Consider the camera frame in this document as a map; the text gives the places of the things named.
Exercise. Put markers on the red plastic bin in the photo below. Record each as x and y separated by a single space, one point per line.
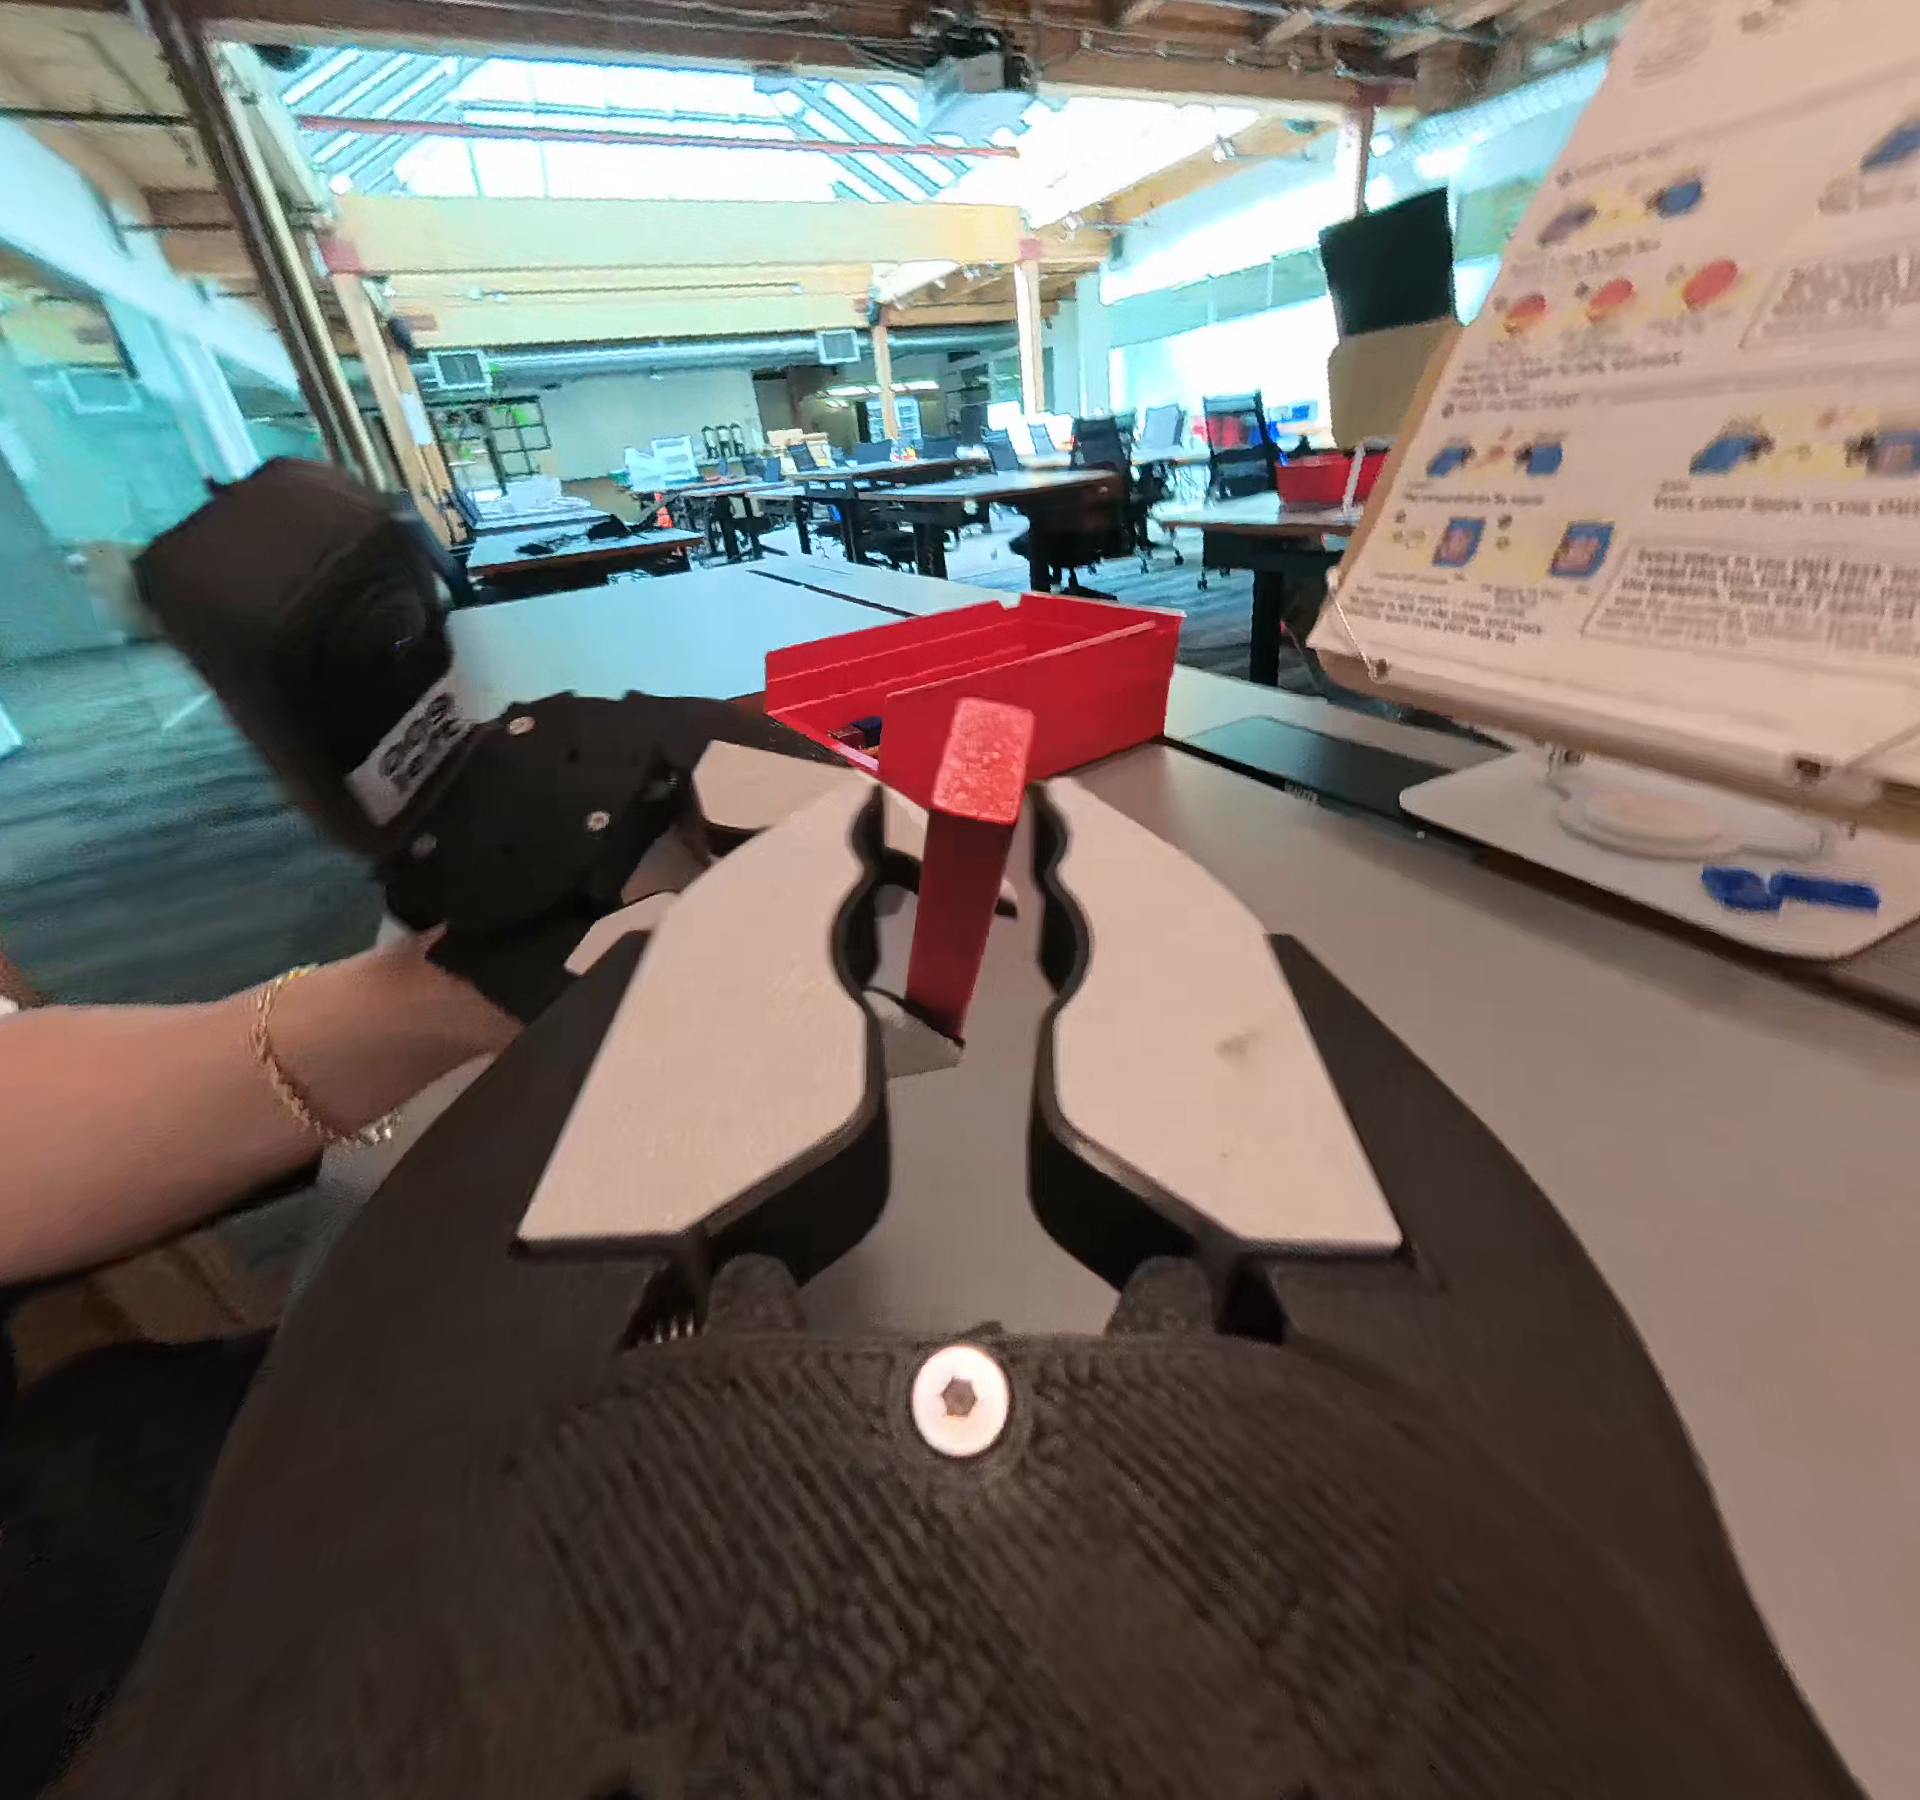
1050 676
1330 480

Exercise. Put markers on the ceiling projector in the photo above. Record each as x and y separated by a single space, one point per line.
979 85

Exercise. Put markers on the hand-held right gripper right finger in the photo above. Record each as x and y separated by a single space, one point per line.
1216 1081

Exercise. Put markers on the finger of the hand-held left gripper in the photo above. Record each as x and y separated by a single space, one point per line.
766 781
625 930

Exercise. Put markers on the black office chair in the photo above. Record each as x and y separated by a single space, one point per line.
1075 510

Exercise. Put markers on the instruction sheet board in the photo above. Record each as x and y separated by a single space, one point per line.
1710 331

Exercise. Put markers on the grey desk with wooden edge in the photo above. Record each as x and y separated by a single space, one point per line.
630 631

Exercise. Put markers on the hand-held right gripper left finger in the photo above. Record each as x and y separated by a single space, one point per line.
707 1081

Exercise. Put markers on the person's left forearm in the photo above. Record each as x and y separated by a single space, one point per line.
152 1110

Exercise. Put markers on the white stand base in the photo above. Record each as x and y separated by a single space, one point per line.
1561 855

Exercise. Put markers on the person's left hand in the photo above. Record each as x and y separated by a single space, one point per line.
451 990

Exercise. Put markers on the red block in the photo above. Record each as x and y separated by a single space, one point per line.
967 870

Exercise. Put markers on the blue clip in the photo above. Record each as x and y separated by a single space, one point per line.
1785 891

